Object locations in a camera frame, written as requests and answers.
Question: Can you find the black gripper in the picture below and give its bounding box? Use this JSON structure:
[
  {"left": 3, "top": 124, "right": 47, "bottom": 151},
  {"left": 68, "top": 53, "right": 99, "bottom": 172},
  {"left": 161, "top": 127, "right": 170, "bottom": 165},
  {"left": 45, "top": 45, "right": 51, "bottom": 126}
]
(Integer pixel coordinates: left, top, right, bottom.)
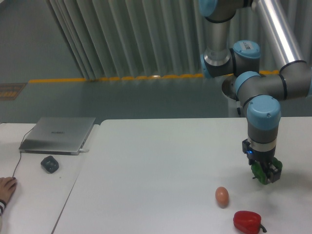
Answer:
[{"left": 242, "top": 139, "right": 282, "bottom": 183}]

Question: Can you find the green bell pepper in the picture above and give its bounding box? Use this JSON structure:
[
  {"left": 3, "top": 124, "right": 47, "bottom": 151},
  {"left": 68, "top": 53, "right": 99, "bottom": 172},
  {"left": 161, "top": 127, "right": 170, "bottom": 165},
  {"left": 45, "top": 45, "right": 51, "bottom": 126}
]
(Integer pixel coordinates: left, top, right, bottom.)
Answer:
[{"left": 251, "top": 157, "right": 283, "bottom": 185}]

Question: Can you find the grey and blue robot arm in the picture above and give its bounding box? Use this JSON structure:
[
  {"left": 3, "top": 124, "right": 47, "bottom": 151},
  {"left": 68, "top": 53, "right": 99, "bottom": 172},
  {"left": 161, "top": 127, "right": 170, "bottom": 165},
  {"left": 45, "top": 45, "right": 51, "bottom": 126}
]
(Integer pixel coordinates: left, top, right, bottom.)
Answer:
[{"left": 198, "top": 0, "right": 312, "bottom": 185}]

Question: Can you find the striped sleeve forearm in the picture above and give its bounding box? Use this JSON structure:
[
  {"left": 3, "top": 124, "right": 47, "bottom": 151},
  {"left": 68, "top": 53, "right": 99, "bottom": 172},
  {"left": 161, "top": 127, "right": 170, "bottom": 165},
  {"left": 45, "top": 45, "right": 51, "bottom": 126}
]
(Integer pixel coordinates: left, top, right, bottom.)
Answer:
[{"left": 0, "top": 200, "right": 6, "bottom": 229}]

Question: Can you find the red bell pepper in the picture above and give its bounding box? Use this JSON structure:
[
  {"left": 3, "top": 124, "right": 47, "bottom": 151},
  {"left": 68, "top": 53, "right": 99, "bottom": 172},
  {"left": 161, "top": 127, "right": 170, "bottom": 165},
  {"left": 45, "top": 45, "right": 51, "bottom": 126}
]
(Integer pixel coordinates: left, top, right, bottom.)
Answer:
[{"left": 233, "top": 211, "right": 267, "bottom": 234}]

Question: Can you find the person's hand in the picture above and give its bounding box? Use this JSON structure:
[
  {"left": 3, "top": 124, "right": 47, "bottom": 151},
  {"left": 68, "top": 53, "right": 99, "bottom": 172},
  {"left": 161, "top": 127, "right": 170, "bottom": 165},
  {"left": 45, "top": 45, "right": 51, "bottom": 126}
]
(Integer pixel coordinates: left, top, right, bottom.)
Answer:
[{"left": 0, "top": 177, "right": 17, "bottom": 204}]

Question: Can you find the brown egg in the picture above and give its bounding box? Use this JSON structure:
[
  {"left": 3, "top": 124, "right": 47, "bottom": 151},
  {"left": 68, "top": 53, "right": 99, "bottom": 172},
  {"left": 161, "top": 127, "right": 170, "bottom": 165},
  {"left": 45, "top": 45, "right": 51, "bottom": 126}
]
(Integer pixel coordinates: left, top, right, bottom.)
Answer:
[{"left": 215, "top": 187, "right": 229, "bottom": 206}]

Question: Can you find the white usb dongle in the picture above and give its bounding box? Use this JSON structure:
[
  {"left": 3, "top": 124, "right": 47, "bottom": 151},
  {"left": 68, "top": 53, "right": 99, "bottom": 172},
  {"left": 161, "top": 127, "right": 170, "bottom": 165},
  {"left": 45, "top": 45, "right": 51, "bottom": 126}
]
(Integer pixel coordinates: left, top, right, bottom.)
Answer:
[{"left": 79, "top": 149, "right": 89, "bottom": 153}]

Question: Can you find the grey pleated curtain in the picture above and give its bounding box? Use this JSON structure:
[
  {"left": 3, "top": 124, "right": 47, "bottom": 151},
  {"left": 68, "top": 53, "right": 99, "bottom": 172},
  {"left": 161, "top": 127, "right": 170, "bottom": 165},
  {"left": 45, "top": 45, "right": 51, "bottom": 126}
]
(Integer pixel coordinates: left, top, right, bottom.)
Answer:
[{"left": 48, "top": 0, "right": 303, "bottom": 80}]

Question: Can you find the silver laptop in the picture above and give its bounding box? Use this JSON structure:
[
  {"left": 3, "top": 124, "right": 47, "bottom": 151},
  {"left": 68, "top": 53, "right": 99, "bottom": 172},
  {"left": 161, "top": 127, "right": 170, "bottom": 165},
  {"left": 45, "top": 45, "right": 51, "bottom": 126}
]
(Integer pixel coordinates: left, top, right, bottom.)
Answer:
[{"left": 19, "top": 117, "right": 96, "bottom": 155}]

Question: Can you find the small black device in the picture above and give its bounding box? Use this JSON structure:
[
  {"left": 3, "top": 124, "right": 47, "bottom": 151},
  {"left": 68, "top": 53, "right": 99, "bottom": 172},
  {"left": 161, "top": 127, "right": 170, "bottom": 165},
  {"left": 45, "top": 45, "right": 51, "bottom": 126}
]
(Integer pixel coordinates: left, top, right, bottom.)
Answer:
[{"left": 40, "top": 156, "right": 59, "bottom": 174}]

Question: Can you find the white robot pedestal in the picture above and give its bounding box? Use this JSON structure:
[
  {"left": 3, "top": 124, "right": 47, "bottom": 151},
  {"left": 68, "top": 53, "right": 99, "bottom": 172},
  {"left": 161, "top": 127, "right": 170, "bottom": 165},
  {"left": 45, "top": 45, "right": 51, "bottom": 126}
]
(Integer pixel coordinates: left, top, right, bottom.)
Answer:
[{"left": 221, "top": 75, "right": 244, "bottom": 117}]

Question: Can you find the black mouse cable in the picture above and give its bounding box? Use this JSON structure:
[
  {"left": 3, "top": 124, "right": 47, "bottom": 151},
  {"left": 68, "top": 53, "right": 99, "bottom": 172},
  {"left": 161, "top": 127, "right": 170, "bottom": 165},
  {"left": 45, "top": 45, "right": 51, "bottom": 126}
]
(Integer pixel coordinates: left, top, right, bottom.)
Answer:
[{"left": 12, "top": 126, "right": 37, "bottom": 178}]

